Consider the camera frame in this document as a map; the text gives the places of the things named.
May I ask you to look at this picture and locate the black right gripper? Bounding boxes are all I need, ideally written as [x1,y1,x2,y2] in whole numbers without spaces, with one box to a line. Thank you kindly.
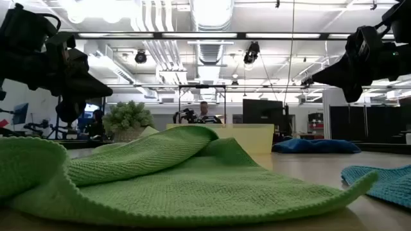
[311,25,401,103]

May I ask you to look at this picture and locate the black partition panels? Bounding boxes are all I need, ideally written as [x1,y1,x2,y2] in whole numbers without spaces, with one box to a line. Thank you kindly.
[329,105,411,144]

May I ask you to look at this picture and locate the blue microfiber towel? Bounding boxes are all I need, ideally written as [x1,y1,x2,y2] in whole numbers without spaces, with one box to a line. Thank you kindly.
[272,137,362,154]

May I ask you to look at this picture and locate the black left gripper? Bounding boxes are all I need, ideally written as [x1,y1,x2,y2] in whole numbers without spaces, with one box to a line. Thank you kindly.
[0,31,113,124]

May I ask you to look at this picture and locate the person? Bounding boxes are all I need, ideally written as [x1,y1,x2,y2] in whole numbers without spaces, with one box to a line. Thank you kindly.
[196,101,222,124]
[85,109,105,139]

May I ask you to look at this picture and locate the artificial green potted plant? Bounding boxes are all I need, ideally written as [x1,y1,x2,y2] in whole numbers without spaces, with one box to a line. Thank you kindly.
[102,101,155,143]

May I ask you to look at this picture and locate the red storage shelf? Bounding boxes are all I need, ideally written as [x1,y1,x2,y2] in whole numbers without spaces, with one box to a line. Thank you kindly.
[308,112,324,139]

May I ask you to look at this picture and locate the yellow translucent plastic bin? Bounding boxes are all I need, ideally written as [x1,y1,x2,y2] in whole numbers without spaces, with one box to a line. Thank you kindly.
[166,123,275,155]

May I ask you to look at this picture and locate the teal microfiber towel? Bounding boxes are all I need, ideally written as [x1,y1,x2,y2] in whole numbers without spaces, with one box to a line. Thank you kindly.
[340,165,411,209]

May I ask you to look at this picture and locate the black ceiling spotlight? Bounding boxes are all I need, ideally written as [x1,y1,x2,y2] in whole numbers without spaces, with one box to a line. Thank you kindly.
[134,49,148,64]
[243,41,261,65]

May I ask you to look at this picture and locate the black overhead light bar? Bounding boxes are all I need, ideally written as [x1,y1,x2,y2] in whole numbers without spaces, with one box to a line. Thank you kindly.
[73,31,396,41]

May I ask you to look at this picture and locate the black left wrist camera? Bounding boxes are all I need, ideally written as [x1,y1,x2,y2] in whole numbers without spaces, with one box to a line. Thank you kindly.
[0,3,62,54]

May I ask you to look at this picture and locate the blue background monitor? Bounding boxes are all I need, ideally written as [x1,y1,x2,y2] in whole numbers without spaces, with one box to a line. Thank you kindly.
[12,102,29,125]

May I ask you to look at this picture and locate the green microfiber towel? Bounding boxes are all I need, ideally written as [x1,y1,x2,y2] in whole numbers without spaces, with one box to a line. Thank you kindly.
[0,125,379,227]

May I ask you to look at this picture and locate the black computer monitor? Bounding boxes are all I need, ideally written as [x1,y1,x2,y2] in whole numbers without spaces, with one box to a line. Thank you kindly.
[242,98,285,125]

